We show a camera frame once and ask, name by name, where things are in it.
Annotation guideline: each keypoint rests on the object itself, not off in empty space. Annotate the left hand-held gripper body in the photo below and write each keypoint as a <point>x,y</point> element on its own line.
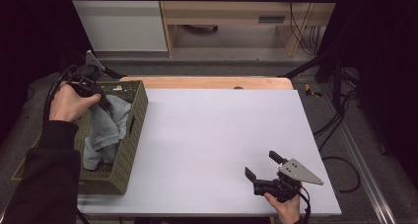
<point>86,81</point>

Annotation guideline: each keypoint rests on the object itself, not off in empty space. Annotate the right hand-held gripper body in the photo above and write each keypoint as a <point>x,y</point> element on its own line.
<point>285,181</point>

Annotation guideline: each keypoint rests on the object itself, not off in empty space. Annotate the grey cloth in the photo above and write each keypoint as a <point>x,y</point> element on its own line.
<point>106,128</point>

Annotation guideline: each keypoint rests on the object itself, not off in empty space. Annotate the olive green woven basket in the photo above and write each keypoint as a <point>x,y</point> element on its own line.
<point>126,141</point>

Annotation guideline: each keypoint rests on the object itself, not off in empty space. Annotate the person's right hand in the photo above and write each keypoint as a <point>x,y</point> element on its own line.
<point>286,210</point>

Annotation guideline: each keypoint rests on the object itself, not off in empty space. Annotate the white cabinet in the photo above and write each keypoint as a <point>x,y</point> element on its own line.
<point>121,23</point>

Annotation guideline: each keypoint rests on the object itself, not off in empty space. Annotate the metal floor rail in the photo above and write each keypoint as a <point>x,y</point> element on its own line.
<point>364,171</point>

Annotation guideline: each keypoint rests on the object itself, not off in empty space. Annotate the black metal stand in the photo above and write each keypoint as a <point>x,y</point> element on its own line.
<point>336,82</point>

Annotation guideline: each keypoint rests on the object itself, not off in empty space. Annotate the light wooden desk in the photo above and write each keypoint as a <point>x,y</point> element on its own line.
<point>230,10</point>

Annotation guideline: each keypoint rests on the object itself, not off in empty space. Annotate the person's left hand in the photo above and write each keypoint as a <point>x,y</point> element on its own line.
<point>67,104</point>

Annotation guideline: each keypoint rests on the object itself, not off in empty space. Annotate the yellow and black tool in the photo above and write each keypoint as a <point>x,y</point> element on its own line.
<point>309,90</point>

